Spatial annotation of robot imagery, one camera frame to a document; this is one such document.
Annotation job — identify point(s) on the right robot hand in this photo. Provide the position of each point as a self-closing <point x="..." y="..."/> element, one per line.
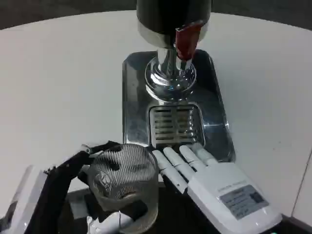
<point x="219" y="187"/>

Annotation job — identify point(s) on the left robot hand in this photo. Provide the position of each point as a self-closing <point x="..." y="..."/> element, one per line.
<point x="57" y="181"/>

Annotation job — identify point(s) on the clear ribbed glass cup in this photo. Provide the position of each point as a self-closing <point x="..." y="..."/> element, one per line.
<point x="126" y="170"/>

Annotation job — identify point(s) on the slotted steel drip grid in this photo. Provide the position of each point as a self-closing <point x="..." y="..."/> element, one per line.
<point x="165" y="126"/>

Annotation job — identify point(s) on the steel drip tray base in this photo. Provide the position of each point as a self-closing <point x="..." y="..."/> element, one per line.
<point x="136" y="117"/>

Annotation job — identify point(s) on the black and steel drink dispenser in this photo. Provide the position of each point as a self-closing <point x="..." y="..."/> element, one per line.
<point x="168" y="22"/>

